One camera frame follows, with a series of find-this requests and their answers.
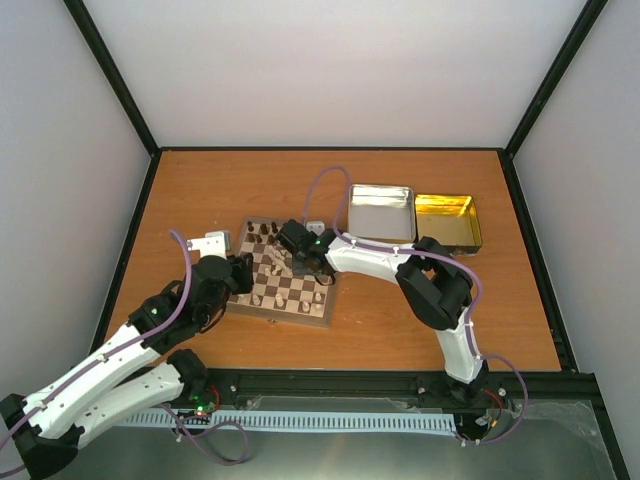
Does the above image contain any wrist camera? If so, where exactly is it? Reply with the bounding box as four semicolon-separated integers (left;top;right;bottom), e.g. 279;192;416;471
305;221;326;235
187;230;231;259

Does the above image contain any light blue cable duct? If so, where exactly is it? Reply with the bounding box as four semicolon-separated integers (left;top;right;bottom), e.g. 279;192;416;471
120;408;456;437

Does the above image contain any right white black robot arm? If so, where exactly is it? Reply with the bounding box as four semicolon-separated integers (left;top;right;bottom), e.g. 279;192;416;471
276;219;488;405

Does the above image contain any wooden chess board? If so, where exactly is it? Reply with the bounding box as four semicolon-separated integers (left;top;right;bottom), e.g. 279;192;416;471
227;217;336;328

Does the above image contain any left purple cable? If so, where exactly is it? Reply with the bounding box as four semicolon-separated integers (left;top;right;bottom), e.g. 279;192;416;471
0;229;251;476

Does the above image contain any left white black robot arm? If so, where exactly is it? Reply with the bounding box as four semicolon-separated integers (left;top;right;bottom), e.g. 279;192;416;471
1;253;253;479

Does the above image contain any black frame rail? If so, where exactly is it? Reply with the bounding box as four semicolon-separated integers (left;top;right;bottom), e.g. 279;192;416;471
171;369;604;413

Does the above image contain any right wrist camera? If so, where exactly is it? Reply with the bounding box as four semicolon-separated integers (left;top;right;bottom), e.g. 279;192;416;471
305;221;326;235

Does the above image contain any white chess piece lying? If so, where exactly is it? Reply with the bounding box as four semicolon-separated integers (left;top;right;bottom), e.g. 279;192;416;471
266;245;293;277

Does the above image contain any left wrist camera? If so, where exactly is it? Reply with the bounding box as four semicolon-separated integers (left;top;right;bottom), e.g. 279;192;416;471
187;230;231;259

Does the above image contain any silver open tin box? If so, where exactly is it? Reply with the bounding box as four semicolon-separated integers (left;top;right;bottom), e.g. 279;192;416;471
347;184;416;243

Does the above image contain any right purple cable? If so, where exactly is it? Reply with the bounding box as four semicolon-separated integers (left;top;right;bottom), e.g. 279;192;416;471
302;167;529;448

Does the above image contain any purple cable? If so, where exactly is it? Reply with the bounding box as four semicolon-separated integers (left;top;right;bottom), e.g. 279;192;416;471
0;229;251;476
302;167;529;448

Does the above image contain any gold tin lid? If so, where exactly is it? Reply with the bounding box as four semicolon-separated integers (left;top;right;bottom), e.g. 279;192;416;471
414;194;483;256

